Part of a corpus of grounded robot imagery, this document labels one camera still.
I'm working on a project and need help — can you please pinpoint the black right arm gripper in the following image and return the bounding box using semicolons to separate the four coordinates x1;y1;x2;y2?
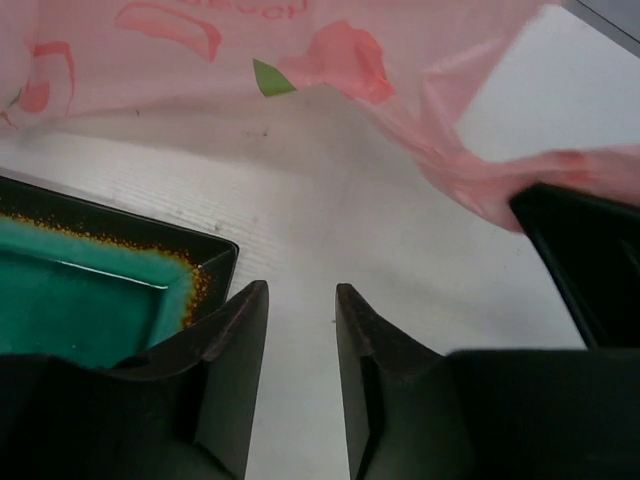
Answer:
509;184;639;348

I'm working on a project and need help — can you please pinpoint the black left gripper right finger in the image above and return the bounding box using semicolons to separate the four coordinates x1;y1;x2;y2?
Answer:
335;284;639;479

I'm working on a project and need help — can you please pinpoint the pink plastic bag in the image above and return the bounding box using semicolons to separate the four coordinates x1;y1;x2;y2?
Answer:
1;1;639;231

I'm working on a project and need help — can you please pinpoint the green square ceramic plate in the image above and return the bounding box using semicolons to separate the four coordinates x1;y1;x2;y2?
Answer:
1;178;239;367

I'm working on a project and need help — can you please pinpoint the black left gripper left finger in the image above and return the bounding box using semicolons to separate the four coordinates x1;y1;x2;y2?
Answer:
1;280;269;479

